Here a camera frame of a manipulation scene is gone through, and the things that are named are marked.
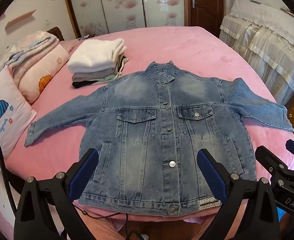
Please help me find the black cable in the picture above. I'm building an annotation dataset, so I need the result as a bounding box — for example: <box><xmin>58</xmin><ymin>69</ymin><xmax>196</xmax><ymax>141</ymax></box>
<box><xmin>74</xmin><ymin>204</ymin><xmax>143</xmax><ymax>240</ymax></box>

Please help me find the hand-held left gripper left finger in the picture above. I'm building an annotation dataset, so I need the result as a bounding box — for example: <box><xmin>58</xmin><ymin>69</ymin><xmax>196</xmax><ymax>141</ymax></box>
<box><xmin>14</xmin><ymin>148</ymin><xmax>99</xmax><ymax>240</ymax></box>

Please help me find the brown wooden door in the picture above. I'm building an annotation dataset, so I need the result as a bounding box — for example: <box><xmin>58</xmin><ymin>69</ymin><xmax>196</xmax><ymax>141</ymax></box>
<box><xmin>187</xmin><ymin>0</ymin><xmax>225</xmax><ymax>31</ymax></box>

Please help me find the blue denim jacket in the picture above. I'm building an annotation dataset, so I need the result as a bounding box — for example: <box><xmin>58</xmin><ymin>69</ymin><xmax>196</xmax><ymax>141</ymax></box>
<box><xmin>24</xmin><ymin>60</ymin><xmax>294</xmax><ymax>217</ymax></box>

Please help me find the folded beige striped garment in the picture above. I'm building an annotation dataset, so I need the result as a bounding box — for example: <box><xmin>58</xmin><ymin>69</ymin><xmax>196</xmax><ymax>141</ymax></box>
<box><xmin>116</xmin><ymin>54</ymin><xmax>130</xmax><ymax>71</ymax></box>

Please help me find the folded light green garment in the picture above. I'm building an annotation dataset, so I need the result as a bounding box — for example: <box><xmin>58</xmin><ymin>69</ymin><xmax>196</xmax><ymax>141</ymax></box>
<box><xmin>92</xmin><ymin>73</ymin><xmax>123</xmax><ymax>85</ymax></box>

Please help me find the folded white sweater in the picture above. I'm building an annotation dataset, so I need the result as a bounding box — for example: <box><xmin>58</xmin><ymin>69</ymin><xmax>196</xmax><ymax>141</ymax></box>
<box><xmin>67</xmin><ymin>38</ymin><xmax>128</xmax><ymax>73</ymax></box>

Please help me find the pink bed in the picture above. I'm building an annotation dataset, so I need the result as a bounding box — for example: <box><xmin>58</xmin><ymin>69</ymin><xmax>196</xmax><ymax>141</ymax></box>
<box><xmin>5</xmin><ymin>26</ymin><xmax>294</xmax><ymax>223</ymax></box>

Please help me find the pink printed square pillow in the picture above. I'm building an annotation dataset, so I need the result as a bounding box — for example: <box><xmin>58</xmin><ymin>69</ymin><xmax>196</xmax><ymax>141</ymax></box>
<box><xmin>0</xmin><ymin>66</ymin><xmax>38</xmax><ymax>158</ymax></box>

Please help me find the folded black garment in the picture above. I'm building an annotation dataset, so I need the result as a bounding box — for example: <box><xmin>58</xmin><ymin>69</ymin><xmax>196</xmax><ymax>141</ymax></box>
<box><xmin>72</xmin><ymin>79</ymin><xmax>97</xmax><ymax>89</ymax></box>

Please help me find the floral sliding door wardrobe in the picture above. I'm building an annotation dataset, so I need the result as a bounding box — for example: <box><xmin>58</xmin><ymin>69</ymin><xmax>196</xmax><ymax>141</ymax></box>
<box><xmin>63</xmin><ymin>0</ymin><xmax>188</xmax><ymax>39</ymax></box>

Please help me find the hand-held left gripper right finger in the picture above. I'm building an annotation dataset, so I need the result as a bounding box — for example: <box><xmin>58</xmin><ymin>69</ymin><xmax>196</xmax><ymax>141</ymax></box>
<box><xmin>196</xmin><ymin>148</ymin><xmax>281</xmax><ymax>240</ymax></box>

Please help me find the pink bolster with orange print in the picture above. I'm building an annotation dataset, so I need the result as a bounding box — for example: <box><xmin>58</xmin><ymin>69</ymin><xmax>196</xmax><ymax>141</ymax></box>
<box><xmin>13</xmin><ymin>42</ymin><xmax>71</xmax><ymax>105</ymax></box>

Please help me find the cream lace furniture cover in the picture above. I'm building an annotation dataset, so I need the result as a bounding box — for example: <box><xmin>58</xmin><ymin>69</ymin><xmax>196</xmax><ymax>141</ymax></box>
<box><xmin>219</xmin><ymin>0</ymin><xmax>294</xmax><ymax>105</ymax></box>

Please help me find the dark wooden headboard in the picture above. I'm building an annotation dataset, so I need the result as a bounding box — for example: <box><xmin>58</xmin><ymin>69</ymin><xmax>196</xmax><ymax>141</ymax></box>
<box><xmin>47</xmin><ymin>27</ymin><xmax>65</xmax><ymax>42</ymax></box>

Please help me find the folded floral quilt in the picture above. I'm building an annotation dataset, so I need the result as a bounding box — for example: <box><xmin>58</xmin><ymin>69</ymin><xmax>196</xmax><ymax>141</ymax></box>
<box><xmin>0</xmin><ymin>31</ymin><xmax>60</xmax><ymax>85</ymax></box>

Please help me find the folded grey knit garment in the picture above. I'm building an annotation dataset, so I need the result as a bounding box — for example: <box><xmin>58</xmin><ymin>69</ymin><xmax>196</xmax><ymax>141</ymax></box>
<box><xmin>72</xmin><ymin>66</ymin><xmax>122</xmax><ymax>82</ymax></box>

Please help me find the pink wall shelf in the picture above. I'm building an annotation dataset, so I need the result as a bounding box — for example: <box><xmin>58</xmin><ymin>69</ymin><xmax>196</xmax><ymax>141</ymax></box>
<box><xmin>5</xmin><ymin>9</ymin><xmax>37</xmax><ymax>29</ymax></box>

